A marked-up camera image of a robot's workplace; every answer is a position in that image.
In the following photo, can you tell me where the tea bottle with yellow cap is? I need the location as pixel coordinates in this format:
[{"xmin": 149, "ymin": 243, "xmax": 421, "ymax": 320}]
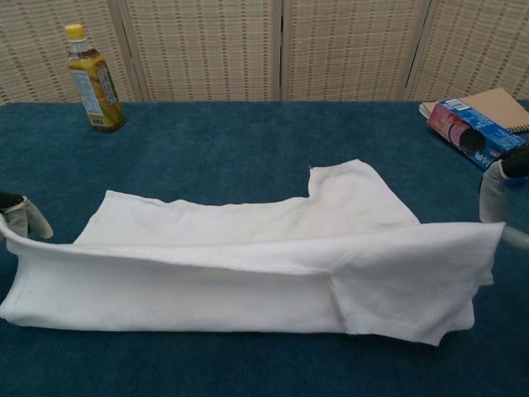
[{"xmin": 64, "ymin": 23, "xmax": 126, "ymax": 134}]

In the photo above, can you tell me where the white T-shirt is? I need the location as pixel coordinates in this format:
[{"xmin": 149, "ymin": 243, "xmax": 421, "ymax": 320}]
[{"xmin": 0, "ymin": 159, "xmax": 508, "ymax": 347}]

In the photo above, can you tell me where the blue cookie box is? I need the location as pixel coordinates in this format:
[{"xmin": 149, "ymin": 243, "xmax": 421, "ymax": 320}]
[{"xmin": 427, "ymin": 98, "xmax": 529, "ymax": 173}]

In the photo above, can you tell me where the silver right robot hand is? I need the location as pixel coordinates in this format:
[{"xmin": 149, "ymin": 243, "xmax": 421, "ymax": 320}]
[{"xmin": 478, "ymin": 144, "xmax": 529, "ymax": 251}]

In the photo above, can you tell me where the woven bamboo folding screen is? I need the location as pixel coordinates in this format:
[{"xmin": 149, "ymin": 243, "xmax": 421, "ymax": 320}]
[{"xmin": 0, "ymin": 0, "xmax": 529, "ymax": 104}]

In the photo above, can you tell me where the brown spiral notebook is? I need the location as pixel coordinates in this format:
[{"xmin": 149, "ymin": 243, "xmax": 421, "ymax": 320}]
[{"xmin": 417, "ymin": 87, "xmax": 529, "ymax": 135}]

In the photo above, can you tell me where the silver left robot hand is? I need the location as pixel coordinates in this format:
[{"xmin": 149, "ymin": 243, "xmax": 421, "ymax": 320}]
[{"xmin": 0, "ymin": 190, "xmax": 54, "ymax": 240}]

